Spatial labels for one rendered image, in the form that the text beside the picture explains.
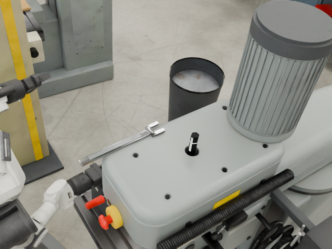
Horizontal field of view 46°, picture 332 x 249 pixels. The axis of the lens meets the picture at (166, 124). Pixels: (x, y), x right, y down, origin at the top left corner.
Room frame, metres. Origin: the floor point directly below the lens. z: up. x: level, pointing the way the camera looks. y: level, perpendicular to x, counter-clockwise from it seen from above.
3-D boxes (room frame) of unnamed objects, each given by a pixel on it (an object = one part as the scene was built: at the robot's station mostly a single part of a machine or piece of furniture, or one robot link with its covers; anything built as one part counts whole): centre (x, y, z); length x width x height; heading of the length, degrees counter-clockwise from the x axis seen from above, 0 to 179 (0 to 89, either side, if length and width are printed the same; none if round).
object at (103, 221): (0.52, 0.12, 1.76); 0.04 x 0.03 x 0.04; 39
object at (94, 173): (1.06, 0.31, 1.18); 0.13 x 0.12 x 0.10; 45
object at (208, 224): (0.59, -0.20, 1.79); 0.45 x 0.04 x 0.04; 129
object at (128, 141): (0.67, 0.10, 1.89); 0.24 x 0.04 x 0.01; 131
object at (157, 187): (0.69, -0.09, 1.81); 0.47 x 0.26 x 0.16; 129
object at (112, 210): (0.54, 0.10, 1.76); 0.06 x 0.02 x 0.06; 39
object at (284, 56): (0.84, -0.27, 2.05); 0.20 x 0.20 x 0.32
